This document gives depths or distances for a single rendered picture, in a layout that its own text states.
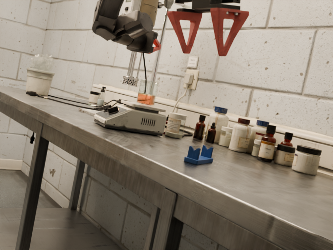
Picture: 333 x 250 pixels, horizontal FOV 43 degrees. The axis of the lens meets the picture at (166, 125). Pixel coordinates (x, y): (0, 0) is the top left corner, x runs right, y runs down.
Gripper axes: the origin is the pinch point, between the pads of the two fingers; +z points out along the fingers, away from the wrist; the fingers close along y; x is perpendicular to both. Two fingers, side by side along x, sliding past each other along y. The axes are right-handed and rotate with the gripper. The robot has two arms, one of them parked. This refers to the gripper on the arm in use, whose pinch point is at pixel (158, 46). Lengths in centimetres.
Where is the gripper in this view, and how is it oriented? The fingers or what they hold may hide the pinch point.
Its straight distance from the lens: 138.7
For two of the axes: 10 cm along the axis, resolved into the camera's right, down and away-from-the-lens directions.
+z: 6.1, 0.7, 7.9
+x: -2.0, 9.8, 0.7
